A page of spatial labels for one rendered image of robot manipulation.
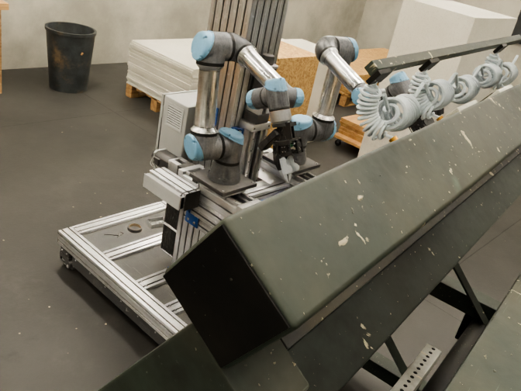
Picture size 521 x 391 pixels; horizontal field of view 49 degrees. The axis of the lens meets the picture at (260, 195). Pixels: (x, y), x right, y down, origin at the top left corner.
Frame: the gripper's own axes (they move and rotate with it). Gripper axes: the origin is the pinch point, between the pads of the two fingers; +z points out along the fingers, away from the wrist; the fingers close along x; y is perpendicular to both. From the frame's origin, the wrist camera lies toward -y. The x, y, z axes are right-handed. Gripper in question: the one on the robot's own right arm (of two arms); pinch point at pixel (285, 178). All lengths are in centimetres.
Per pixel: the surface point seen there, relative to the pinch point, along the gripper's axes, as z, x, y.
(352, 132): 13, 370, -217
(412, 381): 59, -17, 51
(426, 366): 59, -7, 50
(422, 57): -30, -47, 81
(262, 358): -3, -120, 98
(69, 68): -102, 170, -421
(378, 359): 113, 84, -29
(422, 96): -23, -42, 77
